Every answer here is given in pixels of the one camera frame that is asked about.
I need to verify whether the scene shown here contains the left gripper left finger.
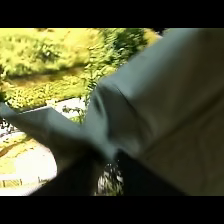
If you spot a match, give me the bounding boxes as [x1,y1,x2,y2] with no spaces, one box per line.
[31,149,105,197]

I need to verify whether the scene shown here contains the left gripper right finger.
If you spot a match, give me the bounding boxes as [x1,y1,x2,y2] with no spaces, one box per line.
[117,150,185,197]

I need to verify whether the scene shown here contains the khaki shirt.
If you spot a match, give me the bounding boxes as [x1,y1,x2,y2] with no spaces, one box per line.
[0,28,224,197]

